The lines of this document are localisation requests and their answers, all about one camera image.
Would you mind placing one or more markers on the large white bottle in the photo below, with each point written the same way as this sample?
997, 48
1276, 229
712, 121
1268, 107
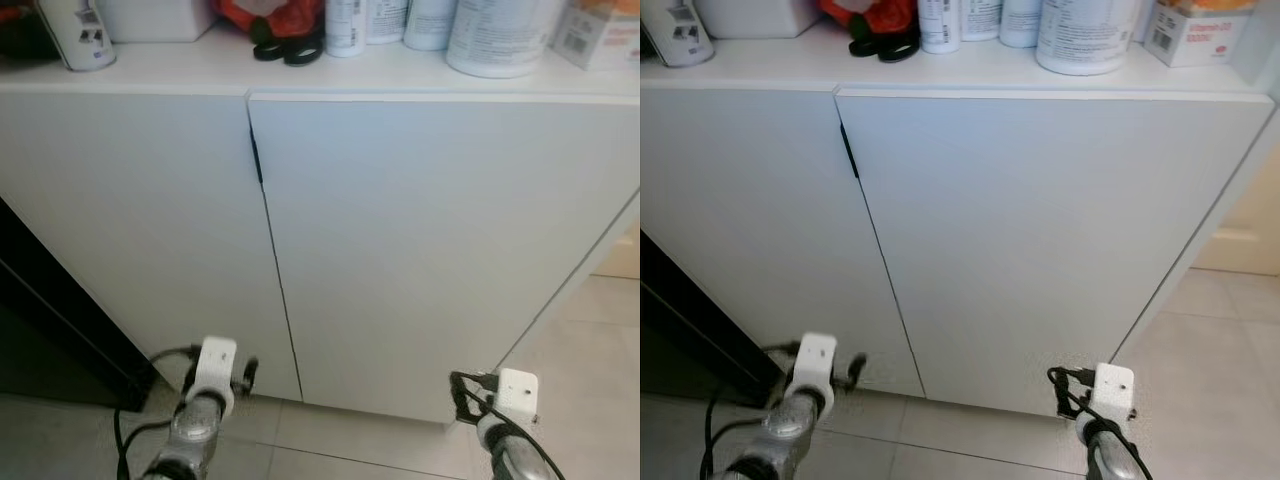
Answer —
1090, 35
505, 35

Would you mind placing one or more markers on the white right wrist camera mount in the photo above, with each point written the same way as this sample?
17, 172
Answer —
1113, 388
515, 392

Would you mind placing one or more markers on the white cabinet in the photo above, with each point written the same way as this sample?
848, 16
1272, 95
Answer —
180, 72
780, 65

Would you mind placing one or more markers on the orange red bag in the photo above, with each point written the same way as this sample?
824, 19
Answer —
885, 12
290, 15

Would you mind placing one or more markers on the small white bottle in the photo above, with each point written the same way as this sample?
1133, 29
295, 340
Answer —
345, 25
940, 22
430, 22
388, 18
1020, 20
980, 15

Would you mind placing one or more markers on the beige room door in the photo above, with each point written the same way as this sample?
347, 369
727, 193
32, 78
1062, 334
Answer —
1250, 230
625, 260

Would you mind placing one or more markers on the white plastic box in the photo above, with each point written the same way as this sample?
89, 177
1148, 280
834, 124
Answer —
155, 18
755, 15

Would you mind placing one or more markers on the wide white cabinet door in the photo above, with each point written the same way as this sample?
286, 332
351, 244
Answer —
420, 230
1030, 230

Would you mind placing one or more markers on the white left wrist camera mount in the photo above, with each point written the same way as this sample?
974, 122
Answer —
815, 360
215, 365

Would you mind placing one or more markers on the narrow white cabinet door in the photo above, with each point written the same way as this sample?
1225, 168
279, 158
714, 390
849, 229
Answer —
130, 220
740, 220

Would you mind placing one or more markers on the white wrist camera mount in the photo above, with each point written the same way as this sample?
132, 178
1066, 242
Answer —
815, 360
515, 392
215, 365
1113, 388

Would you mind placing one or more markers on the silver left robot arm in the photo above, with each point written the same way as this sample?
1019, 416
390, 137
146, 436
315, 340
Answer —
195, 425
790, 425

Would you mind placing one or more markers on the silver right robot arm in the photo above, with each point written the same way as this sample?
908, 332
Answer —
510, 460
1110, 455

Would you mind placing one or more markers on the white orange vitamin box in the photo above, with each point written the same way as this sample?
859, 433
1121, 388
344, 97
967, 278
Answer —
600, 40
1195, 35

